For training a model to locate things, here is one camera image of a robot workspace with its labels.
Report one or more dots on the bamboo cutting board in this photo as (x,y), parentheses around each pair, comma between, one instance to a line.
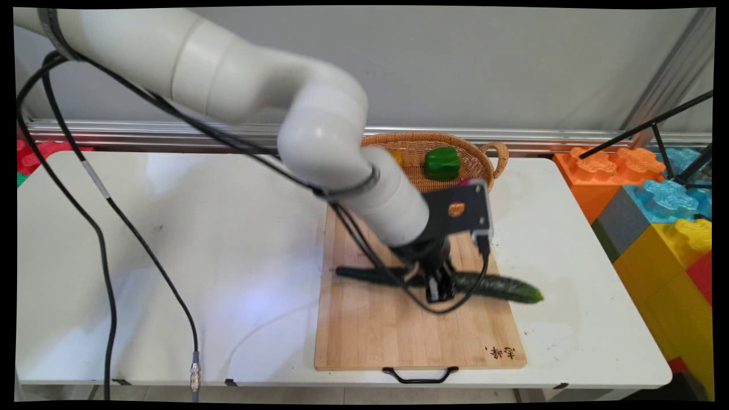
(364,330)

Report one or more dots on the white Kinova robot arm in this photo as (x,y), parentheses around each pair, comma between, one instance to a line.
(239,74)

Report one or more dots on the yellow toy vegetable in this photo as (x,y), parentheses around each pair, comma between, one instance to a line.
(396,156)

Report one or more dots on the purple toy eggplant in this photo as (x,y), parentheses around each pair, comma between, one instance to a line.
(465,181)

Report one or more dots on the grey giant building block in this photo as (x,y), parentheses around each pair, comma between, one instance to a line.
(618,225)

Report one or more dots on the black tripod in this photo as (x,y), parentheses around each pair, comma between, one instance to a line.
(655,121)

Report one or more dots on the long dark green cucumber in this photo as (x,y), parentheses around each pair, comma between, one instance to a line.
(507,287)

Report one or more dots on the orange giant building block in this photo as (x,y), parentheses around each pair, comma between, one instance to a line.
(595,176)

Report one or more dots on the black camera mounting plate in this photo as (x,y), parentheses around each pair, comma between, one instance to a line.
(458,208)

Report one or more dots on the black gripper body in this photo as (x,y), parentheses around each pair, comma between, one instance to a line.
(427,253)

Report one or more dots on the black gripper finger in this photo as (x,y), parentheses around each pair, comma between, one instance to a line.
(449,283)
(433,289)

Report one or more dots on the small wrist camera box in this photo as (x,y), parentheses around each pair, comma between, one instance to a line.
(482,239)

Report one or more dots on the green bell pepper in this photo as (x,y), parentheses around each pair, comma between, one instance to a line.
(442,163)

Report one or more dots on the red giant building block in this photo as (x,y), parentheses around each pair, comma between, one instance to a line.
(701,276)

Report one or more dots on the blue giant building block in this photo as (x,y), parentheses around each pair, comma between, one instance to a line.
(666,196)

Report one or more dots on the yellow giant building block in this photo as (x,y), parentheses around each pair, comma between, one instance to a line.
(666,296)

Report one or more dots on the aluminium rail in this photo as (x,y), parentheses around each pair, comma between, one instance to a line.
(541,135)

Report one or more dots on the woven wicker basket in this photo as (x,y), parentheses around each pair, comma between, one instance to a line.
(472,159)

